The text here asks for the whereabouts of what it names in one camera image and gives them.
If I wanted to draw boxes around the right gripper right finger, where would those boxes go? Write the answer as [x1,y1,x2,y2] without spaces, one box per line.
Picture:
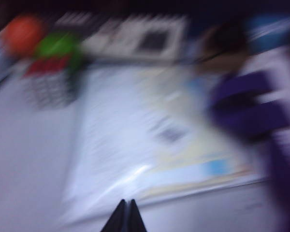
[128,199,148,232]

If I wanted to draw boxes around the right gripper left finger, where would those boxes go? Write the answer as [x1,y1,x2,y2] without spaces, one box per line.
[100,199,129,232]

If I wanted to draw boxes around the paper document in sleeve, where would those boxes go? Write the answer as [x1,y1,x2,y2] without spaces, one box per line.
[60,65,266,218]

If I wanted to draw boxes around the rubik's cube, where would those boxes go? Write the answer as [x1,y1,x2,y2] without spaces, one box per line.
[21,55,79,109]

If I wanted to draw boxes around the purple cloth bag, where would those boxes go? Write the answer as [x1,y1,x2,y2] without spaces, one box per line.
[207,45,290,232]

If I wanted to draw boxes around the white grey keyboard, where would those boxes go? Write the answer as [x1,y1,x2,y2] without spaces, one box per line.
[55,12,189,58]

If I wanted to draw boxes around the large green apple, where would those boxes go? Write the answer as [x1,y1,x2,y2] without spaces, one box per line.
[35,32,84,73]

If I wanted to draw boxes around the black computer mouse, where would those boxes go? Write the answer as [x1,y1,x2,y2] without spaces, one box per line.
[203,21,247,61]

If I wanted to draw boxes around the orange fruit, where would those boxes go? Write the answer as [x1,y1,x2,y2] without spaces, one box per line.
[4,15,45,56]

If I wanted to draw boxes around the blue white packet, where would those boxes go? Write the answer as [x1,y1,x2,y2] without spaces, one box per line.
[244,14,290,53]

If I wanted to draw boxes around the black mouse cable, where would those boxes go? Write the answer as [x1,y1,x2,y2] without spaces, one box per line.
[198,52,232,64]

